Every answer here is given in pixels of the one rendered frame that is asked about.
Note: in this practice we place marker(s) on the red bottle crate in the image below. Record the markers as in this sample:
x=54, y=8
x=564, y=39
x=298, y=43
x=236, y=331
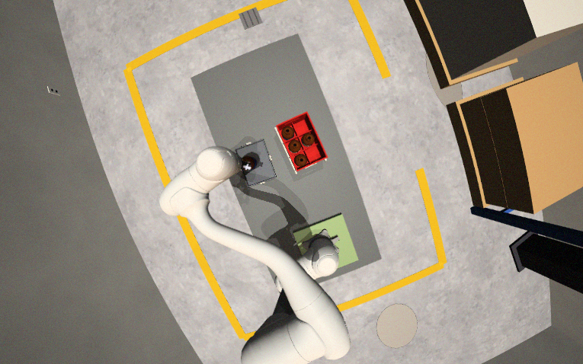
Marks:
x=316, y=152

